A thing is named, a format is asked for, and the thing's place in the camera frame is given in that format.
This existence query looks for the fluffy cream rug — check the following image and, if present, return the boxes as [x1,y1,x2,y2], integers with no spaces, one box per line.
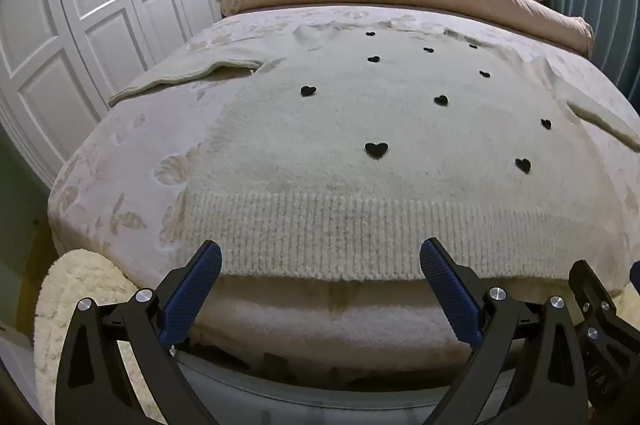
[34,249,171,425]

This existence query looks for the floral embossed bedspread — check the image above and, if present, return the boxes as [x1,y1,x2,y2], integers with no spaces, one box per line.
[47,5,640,378]

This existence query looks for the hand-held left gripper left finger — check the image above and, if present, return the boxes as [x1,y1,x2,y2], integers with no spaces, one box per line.
[54,240,223,425]

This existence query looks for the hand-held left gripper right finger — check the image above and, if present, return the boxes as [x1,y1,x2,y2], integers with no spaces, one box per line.
[419,237,588,425]

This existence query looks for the white panelled wardrobe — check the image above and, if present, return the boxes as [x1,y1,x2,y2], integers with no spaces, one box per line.
[0,0,238,188]

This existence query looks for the cream knit sweater black hearts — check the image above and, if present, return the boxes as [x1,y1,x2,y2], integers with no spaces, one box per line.
[109,21,640,283]

